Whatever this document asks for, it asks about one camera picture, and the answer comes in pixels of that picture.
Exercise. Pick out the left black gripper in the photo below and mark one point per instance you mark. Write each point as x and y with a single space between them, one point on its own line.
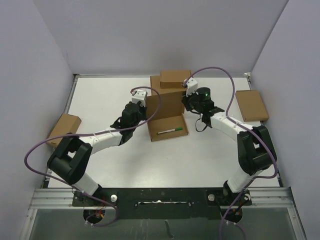
144 110

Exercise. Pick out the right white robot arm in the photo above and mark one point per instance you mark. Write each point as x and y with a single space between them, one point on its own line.
255 150

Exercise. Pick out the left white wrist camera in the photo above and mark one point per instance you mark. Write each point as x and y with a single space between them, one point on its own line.
139 97

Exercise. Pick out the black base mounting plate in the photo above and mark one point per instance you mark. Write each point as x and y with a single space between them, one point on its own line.
211 203

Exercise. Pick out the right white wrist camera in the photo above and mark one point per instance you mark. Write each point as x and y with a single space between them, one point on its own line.
191 86

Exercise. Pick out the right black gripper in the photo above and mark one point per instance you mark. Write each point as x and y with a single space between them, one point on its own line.
185 100

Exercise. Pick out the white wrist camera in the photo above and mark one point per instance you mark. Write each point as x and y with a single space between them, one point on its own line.
191 86
139 97

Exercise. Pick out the green white marker pen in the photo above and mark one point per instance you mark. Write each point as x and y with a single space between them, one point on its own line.
170 130

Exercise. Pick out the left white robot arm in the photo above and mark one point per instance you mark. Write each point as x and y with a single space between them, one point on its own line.
70 159

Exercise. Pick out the small closed cardboard box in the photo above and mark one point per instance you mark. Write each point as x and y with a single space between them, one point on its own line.
173 79

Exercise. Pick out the large closed cardboard box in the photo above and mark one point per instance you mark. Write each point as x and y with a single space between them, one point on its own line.
155 81

